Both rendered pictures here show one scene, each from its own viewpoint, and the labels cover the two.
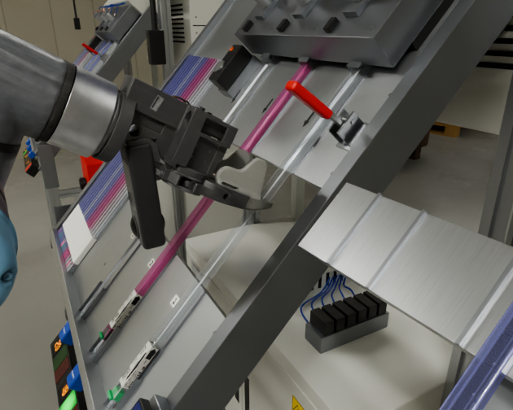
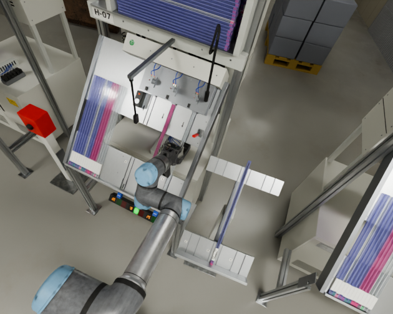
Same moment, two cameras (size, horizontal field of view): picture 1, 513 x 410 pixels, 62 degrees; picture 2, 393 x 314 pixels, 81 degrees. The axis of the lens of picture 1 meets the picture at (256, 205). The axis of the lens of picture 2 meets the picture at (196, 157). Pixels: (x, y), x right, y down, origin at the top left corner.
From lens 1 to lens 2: 82 cm
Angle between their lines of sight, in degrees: 46
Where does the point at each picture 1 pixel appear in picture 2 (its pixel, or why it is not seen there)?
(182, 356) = (174, 190)
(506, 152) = (224, 116)
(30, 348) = (22, 198)
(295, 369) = (176, 171)
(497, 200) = (221, 124)
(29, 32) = not seen: outside the picture
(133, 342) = not seen: hidden behind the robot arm
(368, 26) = (201, 110)
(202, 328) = (176, 183)
